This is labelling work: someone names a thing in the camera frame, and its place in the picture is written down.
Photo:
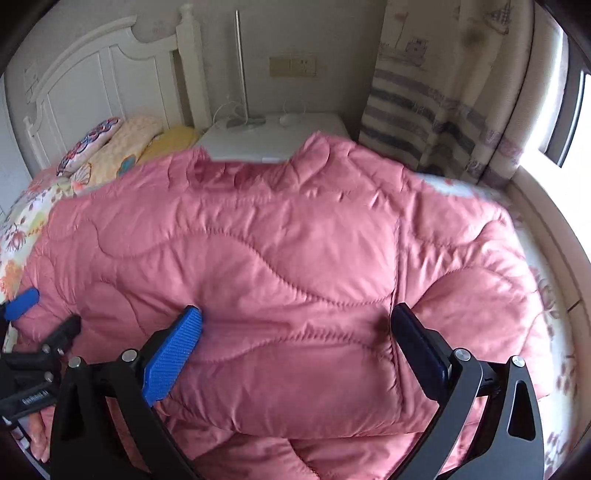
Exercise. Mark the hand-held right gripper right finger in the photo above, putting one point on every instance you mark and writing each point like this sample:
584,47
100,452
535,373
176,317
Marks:
422,355

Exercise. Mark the white nightstand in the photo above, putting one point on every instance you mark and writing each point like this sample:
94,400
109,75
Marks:
258,141

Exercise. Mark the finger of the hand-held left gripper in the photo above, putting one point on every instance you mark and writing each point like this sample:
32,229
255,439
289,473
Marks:
21,303
67,328

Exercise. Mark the white wooden headboard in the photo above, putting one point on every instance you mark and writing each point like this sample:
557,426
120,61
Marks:
111,78

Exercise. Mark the beige wall socket panel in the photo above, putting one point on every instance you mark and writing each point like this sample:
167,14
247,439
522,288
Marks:
292,67

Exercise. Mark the white desk lamp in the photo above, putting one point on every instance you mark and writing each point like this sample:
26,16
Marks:
242,69

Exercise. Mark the pink quilted comforter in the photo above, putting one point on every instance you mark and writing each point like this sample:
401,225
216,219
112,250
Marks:
286,258

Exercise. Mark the colourful patterned pillow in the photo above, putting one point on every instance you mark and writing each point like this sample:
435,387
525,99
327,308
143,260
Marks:
87,143

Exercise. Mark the striped printed curtain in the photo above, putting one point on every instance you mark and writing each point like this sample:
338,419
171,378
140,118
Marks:
429,92

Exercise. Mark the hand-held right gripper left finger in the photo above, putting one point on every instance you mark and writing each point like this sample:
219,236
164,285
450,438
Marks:
173,355

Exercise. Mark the window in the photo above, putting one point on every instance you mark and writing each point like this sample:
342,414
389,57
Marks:
577,203

